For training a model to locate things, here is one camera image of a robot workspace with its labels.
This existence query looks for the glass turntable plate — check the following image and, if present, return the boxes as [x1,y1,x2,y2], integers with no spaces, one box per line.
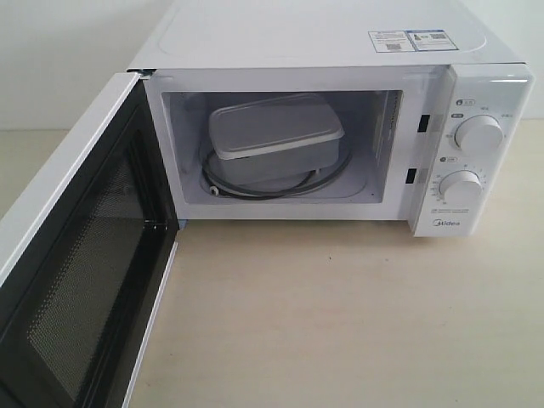
[201,140,352,201]

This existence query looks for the white lidded plastic container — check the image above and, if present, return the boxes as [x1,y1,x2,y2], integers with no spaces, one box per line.
[209,93,345,185]

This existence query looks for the white microwave oven body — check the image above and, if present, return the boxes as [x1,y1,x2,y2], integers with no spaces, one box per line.
[128,1,535,237]

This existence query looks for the white control knob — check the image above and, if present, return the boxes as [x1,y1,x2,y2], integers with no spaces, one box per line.
[454,115,504,156]
[439,170,483,206]

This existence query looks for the upper white control knob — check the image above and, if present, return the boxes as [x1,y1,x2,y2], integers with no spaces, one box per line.
[454,115,504,156]

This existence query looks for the grey roller ring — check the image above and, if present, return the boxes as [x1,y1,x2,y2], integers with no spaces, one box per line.
[203,144,354,200]

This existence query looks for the white microwave door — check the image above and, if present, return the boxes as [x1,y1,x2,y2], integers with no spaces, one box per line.
[1,71,178,407]

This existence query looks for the lower white control knob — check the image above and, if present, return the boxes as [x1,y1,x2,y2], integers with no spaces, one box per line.
[439,170,483,206]

